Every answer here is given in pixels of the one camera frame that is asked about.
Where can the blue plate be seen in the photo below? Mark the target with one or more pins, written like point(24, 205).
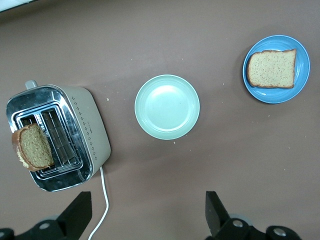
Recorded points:
point(275, 96)

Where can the light green plate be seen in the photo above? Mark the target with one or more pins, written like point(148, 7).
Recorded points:
point(167, 107)

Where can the beige and chrome toaster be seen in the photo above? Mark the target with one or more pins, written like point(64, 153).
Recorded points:
point(92, 130)

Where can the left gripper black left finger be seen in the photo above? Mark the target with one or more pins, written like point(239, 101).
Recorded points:
point(75, 215)

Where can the brown bread slice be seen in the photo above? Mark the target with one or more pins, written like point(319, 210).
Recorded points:
point(271, 68)
point(35, 147)

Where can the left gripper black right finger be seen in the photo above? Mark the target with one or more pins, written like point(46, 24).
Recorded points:
point(217, 215)

